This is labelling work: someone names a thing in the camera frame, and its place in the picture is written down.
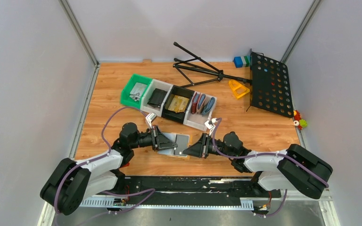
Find yellow leather card holder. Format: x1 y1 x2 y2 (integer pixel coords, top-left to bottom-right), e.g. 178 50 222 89
157 133 190 159

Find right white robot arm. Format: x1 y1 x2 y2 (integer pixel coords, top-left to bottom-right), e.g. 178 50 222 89
182 131 333 199

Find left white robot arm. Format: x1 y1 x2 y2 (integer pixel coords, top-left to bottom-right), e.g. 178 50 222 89
40 122 178 215

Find gold cards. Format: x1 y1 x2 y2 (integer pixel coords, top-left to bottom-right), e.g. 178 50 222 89
167 95 189 113

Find red card holder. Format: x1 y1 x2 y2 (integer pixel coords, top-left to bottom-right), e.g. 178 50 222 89
190 92 200 114

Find blue card holder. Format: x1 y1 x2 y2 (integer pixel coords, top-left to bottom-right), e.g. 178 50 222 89
201 97 216 115

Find white bin with card holders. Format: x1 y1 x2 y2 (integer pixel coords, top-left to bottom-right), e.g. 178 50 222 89
183 91 217 131

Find black cards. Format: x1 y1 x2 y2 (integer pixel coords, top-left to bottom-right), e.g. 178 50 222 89
148 88 167 108

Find white bin with black cards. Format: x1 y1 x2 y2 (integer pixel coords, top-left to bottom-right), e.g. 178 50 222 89
140 79 173 117

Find silver white cards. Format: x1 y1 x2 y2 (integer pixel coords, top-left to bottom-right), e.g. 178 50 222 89
129 82 147 101

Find pink card holder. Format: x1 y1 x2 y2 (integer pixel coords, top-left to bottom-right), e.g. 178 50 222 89
197 93 206 114

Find green plastic bin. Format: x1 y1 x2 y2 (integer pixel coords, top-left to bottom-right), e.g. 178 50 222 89
120 74 153 109

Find black plastic bin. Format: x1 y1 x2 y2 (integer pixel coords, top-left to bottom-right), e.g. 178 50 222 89
161 86 195 124

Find yellow plastic triangle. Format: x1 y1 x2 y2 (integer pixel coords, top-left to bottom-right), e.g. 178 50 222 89
228 80 250 99

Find black folded music stand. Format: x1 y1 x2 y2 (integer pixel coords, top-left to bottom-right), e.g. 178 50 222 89
173 42 253 88

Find black perforated stand tray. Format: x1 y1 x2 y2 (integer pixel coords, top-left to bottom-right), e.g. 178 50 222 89
249 50 294 118

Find blue green toy block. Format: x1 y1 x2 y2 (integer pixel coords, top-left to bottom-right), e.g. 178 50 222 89
233 56 251 68

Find red green toy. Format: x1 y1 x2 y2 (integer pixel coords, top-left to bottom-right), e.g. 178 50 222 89
293 110 308 130

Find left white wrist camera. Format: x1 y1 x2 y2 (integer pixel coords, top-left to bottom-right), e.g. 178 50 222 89
145 113 157 129

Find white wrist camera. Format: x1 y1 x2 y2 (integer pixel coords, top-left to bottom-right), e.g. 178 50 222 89
204 118 217 136
145 113 157 129

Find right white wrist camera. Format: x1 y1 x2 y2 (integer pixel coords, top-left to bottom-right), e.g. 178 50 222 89
204 118 217 136

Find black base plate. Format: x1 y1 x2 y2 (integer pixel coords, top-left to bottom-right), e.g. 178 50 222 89
113 176 281 206

